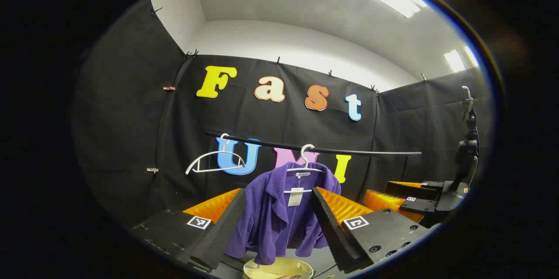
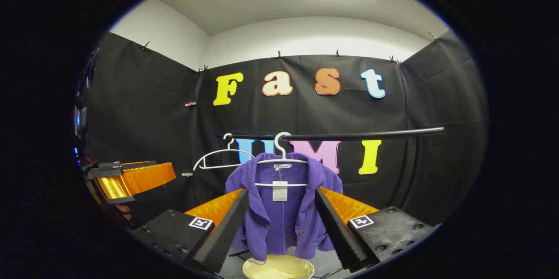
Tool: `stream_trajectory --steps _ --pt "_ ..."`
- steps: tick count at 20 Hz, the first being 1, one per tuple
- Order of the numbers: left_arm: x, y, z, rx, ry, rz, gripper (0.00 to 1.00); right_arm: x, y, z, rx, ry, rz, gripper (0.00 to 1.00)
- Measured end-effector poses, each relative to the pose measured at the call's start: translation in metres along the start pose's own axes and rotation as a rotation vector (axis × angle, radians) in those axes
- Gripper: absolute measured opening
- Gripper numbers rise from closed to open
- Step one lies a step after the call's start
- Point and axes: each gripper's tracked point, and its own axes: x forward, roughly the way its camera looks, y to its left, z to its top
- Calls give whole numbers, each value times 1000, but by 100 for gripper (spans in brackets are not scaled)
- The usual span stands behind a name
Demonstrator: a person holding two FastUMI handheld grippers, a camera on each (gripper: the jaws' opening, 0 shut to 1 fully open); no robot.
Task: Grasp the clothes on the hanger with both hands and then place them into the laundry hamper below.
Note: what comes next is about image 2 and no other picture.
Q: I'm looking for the cream round laundry hamper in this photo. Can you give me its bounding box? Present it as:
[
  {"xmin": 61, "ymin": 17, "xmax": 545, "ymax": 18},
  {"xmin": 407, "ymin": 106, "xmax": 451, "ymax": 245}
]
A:
[{"xmin": 242, "ymin": 254, "xmax": 315, "ymax": 279}]

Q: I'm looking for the white plastic clothes hanger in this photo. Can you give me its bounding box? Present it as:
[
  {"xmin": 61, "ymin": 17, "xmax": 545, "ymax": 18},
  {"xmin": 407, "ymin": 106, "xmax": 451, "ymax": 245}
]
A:
[
  {"xmin": 193, "ymin": 133, "xmax": 255, "ymax": 171},
  {"xmin": 255, "ymin": 132, "xmax": 309, "ymax": 187}
]

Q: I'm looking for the purple knit cardigan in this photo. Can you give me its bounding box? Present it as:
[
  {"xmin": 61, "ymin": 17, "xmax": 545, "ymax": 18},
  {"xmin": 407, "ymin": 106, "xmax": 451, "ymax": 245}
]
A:
[{"xmin": 225, "ymin": 152, "xmax": 344, "ymax": 262}]

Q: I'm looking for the black clothes rack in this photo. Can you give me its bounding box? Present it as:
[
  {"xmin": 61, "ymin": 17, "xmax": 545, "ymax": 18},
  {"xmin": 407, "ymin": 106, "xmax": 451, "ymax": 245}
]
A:
[{"xmin": 225, "ymin": 127, "xmax": 445, "ymax": 210}]

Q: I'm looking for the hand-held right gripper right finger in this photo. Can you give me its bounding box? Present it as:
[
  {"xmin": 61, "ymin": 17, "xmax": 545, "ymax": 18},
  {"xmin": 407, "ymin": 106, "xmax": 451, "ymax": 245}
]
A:
[{"xmin": 314, "ymin": 186, "xmax": 442, "ymax": 273}]

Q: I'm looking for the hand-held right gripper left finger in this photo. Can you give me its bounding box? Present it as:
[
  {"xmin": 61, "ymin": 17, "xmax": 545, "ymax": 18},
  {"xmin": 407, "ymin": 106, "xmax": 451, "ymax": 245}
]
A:
[{"xmin": 129, "ymin": 188, "xmax": 249, "ymax": 274}]

